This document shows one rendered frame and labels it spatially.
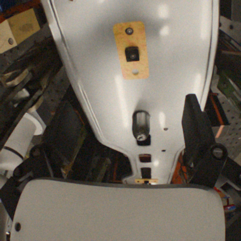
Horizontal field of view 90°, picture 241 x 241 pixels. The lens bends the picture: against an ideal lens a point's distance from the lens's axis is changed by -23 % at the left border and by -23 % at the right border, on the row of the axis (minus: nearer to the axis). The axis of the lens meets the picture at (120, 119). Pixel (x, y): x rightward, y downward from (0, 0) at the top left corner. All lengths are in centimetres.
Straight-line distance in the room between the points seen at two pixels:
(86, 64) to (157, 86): 11
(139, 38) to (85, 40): 7
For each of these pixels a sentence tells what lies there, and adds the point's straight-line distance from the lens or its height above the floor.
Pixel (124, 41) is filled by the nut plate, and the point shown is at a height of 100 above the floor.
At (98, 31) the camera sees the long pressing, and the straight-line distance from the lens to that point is 20.
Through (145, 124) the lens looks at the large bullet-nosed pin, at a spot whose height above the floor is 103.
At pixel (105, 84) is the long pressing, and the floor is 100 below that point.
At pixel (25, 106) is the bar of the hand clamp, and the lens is 21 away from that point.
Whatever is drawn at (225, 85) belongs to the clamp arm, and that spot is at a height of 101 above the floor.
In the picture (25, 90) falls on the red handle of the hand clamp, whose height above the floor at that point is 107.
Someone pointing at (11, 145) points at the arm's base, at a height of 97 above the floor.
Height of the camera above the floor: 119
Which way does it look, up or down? 41 degrees down
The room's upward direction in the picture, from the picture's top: 172 degrees counter-clockwise
